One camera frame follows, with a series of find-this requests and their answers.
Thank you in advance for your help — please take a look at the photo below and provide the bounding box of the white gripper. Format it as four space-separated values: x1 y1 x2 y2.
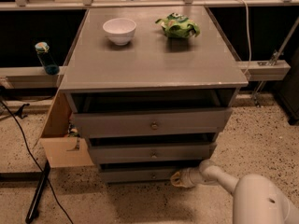
170 167 204 188

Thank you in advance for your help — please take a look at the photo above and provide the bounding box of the grey bottom drawer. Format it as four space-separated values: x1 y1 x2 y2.
98 161 204 184

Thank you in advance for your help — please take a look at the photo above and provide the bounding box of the grey drawer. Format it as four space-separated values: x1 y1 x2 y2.
98 161 204 184
73 108 232 138
89 142 216 164

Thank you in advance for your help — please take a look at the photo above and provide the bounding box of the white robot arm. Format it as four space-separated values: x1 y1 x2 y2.
170 160 299 224

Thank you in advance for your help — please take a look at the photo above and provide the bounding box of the grey middle drawer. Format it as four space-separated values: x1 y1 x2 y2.
89 142 216 164

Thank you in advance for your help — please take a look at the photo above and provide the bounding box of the grey top drawer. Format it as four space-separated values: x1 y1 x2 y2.
73 108 232 138

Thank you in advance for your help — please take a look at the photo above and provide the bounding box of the grey wooden drawer cabinet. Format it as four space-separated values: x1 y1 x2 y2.
59 5 249 173

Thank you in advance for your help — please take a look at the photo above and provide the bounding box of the open cardboard box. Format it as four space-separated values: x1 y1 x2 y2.
38 91 93 168

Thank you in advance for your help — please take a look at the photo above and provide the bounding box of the black flat floor bar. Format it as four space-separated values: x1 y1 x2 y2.
25 161 50 224

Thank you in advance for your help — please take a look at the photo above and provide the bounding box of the green crumpled chip bag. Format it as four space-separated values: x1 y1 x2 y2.
155 13 200 39

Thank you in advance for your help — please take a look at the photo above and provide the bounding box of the metal diagonal brace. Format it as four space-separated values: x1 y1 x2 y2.
251 16 299 107

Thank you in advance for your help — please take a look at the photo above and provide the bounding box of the white ceramic bowl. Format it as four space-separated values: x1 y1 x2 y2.
103 18 136 46

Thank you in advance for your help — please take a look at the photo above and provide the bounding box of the blue water bottle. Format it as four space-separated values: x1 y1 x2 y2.
35 42 60 75

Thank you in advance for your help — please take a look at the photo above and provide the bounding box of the black floor cable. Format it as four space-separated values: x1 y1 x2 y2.
0 98 75 224

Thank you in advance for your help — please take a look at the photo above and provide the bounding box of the white hanging cable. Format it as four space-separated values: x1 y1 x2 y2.
231 0 252 77

